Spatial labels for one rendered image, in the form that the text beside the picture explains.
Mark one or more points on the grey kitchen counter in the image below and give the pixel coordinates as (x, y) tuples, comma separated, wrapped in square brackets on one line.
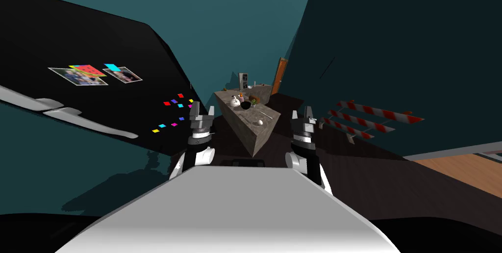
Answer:
[(263, 90)]

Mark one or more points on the orange wooden door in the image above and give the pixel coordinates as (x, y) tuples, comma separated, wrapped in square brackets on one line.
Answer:
[(279, 75)]

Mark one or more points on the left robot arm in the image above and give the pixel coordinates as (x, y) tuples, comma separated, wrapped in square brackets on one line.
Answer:
[(196, 158)]

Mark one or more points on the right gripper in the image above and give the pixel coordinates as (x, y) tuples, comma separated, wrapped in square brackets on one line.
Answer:
[(303, 126)]

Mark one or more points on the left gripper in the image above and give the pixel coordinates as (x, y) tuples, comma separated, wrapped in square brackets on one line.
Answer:
[(200, 122)]

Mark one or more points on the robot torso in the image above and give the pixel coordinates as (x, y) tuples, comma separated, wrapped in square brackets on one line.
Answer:
[(231, 210)]

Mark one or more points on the red white striped barrier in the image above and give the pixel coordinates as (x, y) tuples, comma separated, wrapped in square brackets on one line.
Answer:
[(372, 112)]

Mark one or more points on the black fridge with magnets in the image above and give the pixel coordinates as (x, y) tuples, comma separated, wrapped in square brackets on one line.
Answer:
[(59, 41)]

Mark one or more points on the grey stone kitchen island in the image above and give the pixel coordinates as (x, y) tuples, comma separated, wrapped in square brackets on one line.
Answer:
[(245, 125)]

